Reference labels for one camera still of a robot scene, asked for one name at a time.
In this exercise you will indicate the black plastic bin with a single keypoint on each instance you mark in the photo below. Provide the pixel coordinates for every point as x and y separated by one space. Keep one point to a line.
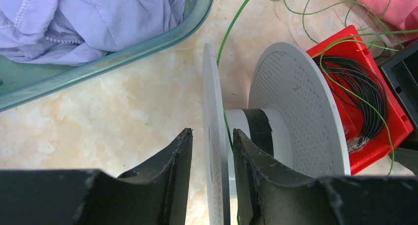
401 73

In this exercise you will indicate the grey plastic cable spool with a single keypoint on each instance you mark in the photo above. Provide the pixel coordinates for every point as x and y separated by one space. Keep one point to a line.
291 115

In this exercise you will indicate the teal plastic basin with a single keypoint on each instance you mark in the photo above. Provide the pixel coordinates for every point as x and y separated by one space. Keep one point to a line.
21 83

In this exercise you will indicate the red plastic bin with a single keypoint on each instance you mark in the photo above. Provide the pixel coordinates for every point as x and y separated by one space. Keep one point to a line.
374 122

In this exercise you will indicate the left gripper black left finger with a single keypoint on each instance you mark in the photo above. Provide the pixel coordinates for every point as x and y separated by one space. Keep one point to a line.
153 193

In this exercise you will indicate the purple cloth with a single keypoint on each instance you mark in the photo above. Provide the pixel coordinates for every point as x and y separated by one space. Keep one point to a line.
77 32

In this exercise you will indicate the pink patterned cloth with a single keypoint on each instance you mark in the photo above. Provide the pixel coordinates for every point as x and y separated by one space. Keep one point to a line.
403 14

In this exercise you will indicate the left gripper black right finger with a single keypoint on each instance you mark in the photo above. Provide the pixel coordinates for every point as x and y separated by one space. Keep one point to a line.
270 193

